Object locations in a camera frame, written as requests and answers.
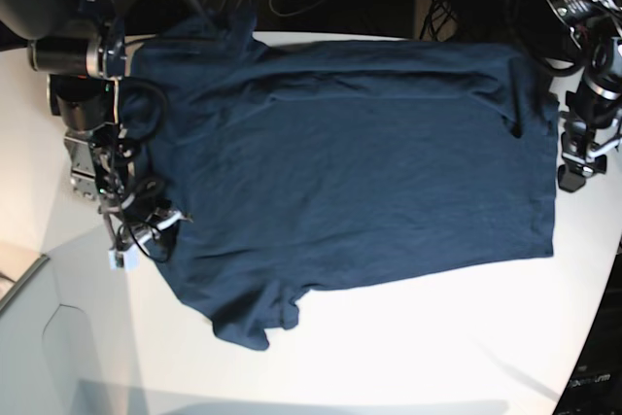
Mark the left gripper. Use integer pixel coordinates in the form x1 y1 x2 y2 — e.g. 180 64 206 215
557 79 621 192

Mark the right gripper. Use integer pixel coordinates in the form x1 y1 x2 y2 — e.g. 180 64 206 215
96 176 193 250

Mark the dark blue t-shirt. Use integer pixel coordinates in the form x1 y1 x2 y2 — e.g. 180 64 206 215
121 14 558 351

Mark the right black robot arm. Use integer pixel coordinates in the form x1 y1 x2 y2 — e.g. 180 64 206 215
1 0 168 256

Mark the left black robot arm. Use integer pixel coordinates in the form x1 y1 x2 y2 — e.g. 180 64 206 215
505 0 621 193

